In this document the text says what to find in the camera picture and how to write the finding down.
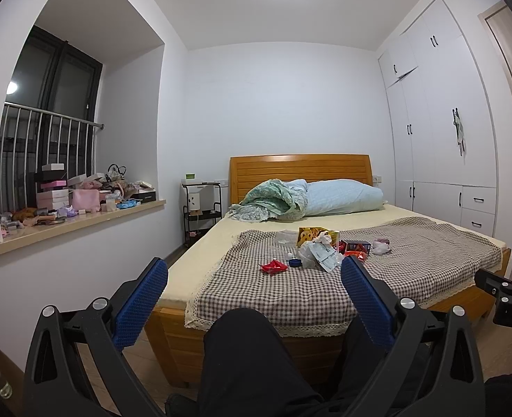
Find pink bag on sill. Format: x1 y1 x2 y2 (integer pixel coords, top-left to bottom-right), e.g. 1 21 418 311
72 189 101 213

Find stack of gift boxes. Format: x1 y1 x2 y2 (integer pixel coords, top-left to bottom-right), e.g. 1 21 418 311
34 163 69 211

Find white paper packet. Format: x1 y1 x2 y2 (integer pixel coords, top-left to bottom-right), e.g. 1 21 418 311
308 242 343 272

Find clear plastic container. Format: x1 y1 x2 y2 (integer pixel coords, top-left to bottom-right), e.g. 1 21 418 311
275 231 298 246

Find yellow snack bag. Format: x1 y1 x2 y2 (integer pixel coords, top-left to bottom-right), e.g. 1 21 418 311
297 226 339 247

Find white built-in wardrobe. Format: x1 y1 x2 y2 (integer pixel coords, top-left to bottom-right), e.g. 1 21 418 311
379 0 497 235

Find clear plastic bag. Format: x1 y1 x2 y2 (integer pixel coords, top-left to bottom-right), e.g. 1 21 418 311
313 231 333 246

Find red snack wrapper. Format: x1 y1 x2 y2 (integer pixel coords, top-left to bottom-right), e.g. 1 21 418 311
344 242 370 262

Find person leg black trousers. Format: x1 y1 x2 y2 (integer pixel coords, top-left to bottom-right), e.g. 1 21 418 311
165 309 342 416

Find wooden bed frame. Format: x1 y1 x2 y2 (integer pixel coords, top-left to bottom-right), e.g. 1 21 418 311
144 153 512 387

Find light blue pillow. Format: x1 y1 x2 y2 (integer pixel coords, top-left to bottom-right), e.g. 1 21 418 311
305 179 384 216

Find green floral quilt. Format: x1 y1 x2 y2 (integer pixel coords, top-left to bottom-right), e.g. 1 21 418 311
228 179 308 222

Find black bedside trolley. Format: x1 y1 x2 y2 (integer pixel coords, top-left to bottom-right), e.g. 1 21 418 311
182 178 224 247

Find black box on sill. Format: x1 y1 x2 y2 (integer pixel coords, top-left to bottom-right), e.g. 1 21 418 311
130 190 157 204

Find dark window with railing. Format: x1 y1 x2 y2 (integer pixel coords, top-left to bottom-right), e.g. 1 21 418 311
0 26 102 213

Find brown checkered blanket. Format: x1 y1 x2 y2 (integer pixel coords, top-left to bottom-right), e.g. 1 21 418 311
184 216 502 337

